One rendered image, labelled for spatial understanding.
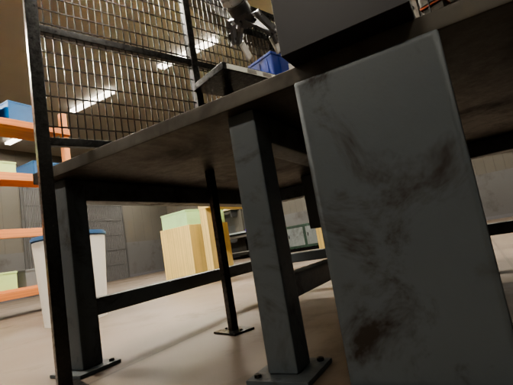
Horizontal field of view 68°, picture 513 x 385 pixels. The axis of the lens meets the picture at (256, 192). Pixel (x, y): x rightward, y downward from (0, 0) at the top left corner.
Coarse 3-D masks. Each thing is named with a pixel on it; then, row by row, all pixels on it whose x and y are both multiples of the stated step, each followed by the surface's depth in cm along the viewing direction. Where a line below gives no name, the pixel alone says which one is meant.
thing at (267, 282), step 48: (240, 144) 97; (288, 144) 111; (480, 144) 196; (96, 192) 142; (144, 192) 164; (192, 192) 193; (240, 192) 96; (288, 192) 249; (288, 240) 97; (144, 288) 154; (288, 288) 92; (96, 336) 130; (288, 336) 88; (288, 384) 84
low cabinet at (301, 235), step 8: (304, 224) 950; (288, 232) 970; (296, 232) 959; (304, 232) 949; (312, 232) 938; (296, 240) 958; (304, 240) 948; (312, 240) 937; (296, 248) 962; (304, 248) 951; (312, 248) 941
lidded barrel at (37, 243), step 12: (36, 240) 264; (96, 240) 279; (36, 252) 266; (96, 252) 277; (36, 264) 267; (96, 264) 275; (96, 276) 274; (96, 288) 272; (48, 300) 260; (48, 312) 260; (48, 324) 260
